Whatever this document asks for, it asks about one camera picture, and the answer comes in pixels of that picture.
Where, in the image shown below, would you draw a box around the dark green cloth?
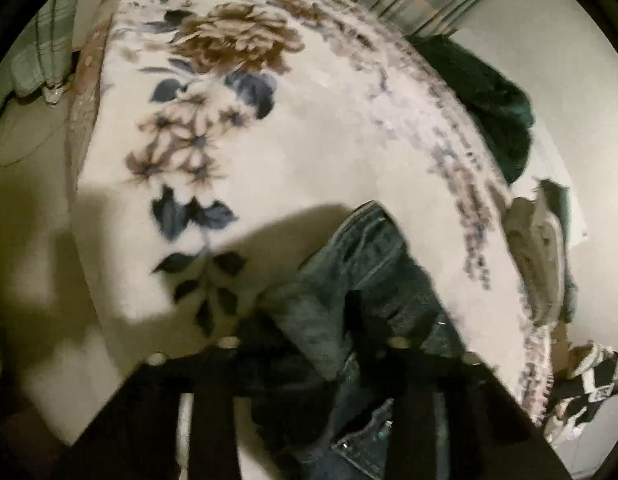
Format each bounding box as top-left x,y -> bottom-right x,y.
406,35 -> 536,185

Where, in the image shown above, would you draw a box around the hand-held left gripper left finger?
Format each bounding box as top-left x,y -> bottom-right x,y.
59,294 -> 310,480

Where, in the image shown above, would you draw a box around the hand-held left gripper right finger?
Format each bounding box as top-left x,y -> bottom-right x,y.
343,291 -> 572,480

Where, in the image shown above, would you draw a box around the green plaid curtain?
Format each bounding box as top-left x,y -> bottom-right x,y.
0,0 -> 87,116

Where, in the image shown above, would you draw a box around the white floral blanket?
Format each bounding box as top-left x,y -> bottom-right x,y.
71,0 -> 557,431

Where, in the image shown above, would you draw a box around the blue denim pants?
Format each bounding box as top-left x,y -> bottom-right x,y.
249,201 -> 470,480

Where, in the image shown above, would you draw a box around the beige folded clothes pile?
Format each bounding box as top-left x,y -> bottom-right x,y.
504,180 -> 580,326

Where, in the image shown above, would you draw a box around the black and white patterned cloth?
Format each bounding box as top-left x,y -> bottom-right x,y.
542,340 -> 618,443

